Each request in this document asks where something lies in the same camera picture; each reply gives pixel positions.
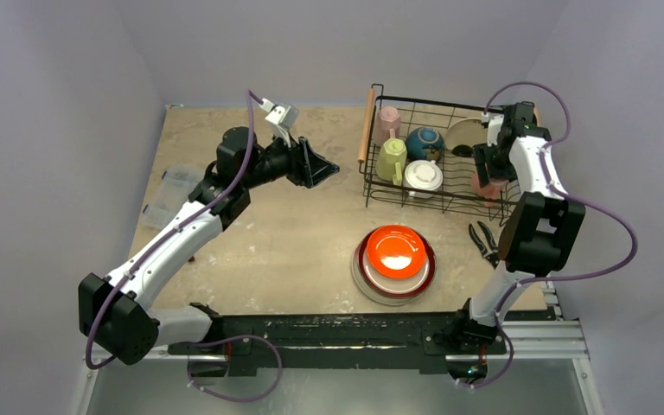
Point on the green faceted mug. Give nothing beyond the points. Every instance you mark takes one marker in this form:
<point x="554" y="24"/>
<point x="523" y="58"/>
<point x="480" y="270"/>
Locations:
<point x="390" y="163"/>

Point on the salmon pink mug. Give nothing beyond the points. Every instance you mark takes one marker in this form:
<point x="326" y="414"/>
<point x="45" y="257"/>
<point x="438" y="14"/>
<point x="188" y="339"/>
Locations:
<point x="490" y="192"/>

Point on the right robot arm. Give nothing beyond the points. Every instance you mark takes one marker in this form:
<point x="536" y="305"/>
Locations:
<point x="541" y="230"/>

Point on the orange small plate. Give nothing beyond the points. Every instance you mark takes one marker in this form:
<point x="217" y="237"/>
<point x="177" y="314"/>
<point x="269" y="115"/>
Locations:
<point x="396" y="251"/>

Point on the red rimmed plate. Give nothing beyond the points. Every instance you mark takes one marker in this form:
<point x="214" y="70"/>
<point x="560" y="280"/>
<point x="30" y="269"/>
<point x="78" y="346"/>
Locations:
<point x="393" y="264"/>

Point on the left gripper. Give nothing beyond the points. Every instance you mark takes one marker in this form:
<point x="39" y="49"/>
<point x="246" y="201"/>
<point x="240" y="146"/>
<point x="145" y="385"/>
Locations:
<point x="303" y="172"/>

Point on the black pliers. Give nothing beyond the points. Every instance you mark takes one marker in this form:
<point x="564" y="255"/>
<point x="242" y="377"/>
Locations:
<point x="486" y="245"/>

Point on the cream painted plate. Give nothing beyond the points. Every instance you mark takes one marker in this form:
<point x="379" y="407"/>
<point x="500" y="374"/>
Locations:
<point x="461" y="138"/>

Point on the dark blue bowl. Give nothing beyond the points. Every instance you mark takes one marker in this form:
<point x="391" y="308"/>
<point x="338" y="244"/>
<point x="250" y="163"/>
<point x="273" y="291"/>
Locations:
<point x="424" y="144"/>

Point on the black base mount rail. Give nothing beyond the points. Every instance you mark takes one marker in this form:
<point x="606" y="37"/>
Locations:
<point x="428" y="342"/>

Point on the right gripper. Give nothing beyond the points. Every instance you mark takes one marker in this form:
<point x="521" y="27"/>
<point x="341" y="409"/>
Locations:
<point x="487" y="171"/>

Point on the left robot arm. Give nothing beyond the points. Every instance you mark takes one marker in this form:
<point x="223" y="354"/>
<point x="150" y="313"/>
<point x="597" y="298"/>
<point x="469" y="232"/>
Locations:
<point x="114" y="310"/>

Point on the large white bottom plate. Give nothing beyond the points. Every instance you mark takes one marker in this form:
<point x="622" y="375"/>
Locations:
<point x="391" y="291"/>

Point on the black wire dish rack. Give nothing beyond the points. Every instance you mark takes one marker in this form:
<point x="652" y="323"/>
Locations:
<point x="456" y="194"/>

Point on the white handled cup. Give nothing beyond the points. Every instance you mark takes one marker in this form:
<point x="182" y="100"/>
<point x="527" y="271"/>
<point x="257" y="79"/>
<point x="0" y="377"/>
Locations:
<point x="422" y="178"/>

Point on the clear plastic organizer box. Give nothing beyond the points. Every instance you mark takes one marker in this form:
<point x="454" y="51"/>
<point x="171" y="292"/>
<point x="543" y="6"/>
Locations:
<point x="177" y="181"/>

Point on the light pink faceted mug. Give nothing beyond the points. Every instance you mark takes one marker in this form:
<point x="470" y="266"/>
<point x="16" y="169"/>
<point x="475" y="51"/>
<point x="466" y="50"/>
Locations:
<point x="386" y="125"/>

